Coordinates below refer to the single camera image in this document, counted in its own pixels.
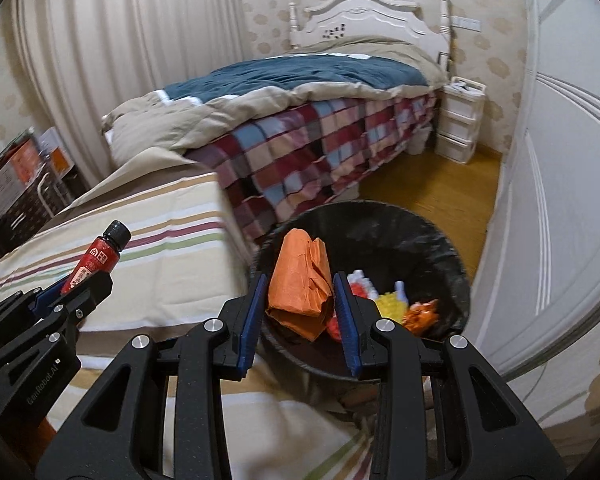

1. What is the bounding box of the white plastic drawer unit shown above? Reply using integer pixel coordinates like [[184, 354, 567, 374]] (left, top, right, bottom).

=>
[[434, 77, 486, 165]]

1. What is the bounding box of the white wooden headboard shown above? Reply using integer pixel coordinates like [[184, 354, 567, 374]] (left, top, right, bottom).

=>
[[287, 0, 453, 68]]

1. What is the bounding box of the black-lined trash bin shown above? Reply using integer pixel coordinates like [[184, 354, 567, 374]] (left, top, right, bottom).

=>
[[250, 200, 473, 378]]

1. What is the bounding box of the yellow foam net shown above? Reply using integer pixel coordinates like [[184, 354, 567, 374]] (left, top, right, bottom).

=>
[[375, 290, 411, 322]]

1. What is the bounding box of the white crumpled paper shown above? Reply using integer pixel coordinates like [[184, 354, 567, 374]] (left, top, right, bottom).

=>
[[347, 270, 381, 296]]

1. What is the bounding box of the white and orange box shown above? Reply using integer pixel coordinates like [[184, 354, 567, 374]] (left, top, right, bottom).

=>
[[40, 127, 76, 176]]

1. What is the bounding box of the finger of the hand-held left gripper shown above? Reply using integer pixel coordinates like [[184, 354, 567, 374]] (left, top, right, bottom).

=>
[[0, 279, 72, 345], [0, 272, 114, 370]]

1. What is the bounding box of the orange paper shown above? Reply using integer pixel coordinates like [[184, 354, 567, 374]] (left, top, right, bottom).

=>
[[265, 228, 337, 342]]

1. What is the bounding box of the white panelled door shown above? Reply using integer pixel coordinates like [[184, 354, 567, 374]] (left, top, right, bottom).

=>
[[465, 0, 600, 376]]

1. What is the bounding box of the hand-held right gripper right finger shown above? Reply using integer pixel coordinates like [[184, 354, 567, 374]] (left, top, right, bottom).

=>
[[332, 271, 566, 480]]

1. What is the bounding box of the small white bin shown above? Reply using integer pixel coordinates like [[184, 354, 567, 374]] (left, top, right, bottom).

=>
[[405, 125, 432, 156]]

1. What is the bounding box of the white tubular frame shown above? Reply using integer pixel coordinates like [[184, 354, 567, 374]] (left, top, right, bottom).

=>
[[37, 170, 71, 216]]

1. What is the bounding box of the red bottle with black cap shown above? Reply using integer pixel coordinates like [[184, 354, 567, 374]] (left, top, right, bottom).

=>
[[60, 220, 132, 295]]

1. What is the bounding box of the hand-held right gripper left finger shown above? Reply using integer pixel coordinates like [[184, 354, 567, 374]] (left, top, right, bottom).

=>
[[37, 273, 269, 480]]

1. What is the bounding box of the beige and teal duvet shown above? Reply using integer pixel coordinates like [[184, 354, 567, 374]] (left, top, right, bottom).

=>
[[101, 37, 448, 161]]

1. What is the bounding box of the white pleated curtain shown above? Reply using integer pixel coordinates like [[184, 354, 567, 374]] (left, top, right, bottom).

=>
[[10, 0, 246, 186]]

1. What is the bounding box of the plaid red blue blanket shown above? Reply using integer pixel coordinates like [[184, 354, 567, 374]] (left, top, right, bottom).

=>
[[182, 91, 438, 248]]

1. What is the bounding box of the red plastic bag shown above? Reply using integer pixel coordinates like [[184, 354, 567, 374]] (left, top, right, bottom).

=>
[[327, 282, 376, 343]]

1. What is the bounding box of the orange cardboard box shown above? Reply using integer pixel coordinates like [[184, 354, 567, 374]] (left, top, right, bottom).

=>
[[7, 140, 43, 186]]

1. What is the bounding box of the white paper stack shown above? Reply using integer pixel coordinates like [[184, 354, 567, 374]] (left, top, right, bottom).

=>
[[450, 77, 486, 96]]

